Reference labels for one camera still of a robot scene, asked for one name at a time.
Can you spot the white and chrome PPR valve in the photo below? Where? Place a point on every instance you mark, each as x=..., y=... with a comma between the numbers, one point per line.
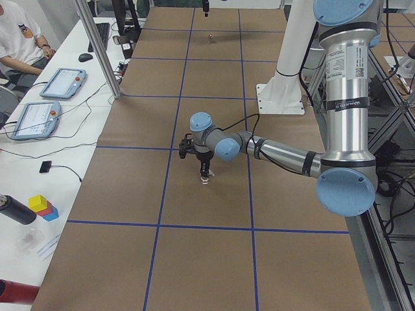
x=206, y=177

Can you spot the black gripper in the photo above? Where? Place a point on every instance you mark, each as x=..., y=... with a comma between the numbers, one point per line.
x=203, y=159

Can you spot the blue teach pendant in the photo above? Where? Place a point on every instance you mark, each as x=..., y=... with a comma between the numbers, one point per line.
x=64, y=84
x=38, y=120

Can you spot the red cylinder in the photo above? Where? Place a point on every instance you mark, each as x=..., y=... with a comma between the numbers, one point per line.
x=18, y=293

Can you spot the upper blue teach pendant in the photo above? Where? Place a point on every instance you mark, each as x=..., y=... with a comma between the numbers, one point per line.
x=64, y=84

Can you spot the aluminium frame post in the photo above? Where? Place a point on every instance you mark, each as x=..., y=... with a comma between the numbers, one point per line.
x=100, y=52

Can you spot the yellow block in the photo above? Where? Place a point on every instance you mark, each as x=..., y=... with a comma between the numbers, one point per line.
x=38, y=204

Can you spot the black cylinder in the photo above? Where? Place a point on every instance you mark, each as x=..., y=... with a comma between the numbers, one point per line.
x=17, y=211

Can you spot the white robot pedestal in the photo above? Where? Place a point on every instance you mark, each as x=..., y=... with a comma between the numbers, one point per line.
x=282, y=94

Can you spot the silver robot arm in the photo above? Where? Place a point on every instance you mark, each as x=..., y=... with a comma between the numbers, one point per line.
x=345, y=172

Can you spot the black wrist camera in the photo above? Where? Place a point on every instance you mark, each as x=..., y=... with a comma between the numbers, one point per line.
x=186, y=146

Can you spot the brown paper table mat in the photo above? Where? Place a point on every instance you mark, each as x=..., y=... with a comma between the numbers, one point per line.
x=144, y=233

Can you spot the small black box device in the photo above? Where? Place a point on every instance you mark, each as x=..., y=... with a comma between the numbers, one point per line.
x=45, y=167

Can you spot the lower blue teach pendant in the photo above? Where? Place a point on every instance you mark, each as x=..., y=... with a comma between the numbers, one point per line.
x=38, y=120

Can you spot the person in white shirt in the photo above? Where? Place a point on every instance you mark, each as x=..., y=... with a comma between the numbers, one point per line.
x=25, y=51

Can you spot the blue block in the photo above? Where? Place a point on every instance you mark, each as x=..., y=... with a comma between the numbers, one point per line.
x=54, y=214

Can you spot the black computer mouse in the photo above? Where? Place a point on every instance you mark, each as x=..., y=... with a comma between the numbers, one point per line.
x=84, y=57

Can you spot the red block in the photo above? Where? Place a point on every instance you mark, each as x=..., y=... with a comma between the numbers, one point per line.
x=48, y=210

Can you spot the black keyboard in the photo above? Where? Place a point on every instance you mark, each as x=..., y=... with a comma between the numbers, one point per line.
x=104, y=32

